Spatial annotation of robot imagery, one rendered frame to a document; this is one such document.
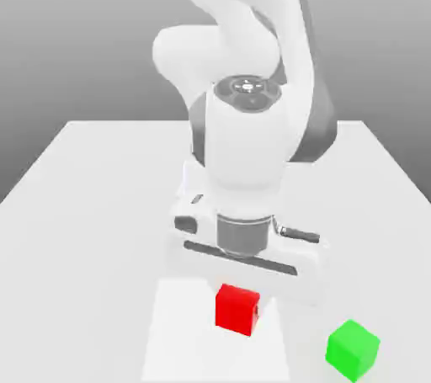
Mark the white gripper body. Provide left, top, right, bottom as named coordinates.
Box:
left=167, top=233, right=325, bottom=307

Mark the small red cube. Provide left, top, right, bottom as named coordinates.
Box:
left=214, top=283, right=261, bottom=338

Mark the small green cube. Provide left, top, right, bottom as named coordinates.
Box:
left=324, top=319, right=382, bottom=383

